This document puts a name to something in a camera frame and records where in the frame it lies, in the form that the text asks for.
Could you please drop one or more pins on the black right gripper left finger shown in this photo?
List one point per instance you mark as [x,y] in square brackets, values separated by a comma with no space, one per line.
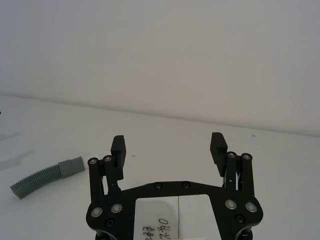
[118,152]

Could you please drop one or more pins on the white handwritten paper label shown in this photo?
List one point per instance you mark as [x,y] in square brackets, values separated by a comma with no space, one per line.
[155,215]

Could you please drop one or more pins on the white table cloth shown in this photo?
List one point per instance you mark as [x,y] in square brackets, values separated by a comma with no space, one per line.
[280,180]

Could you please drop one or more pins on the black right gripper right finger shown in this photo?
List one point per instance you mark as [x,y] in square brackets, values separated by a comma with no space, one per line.
[218,150]

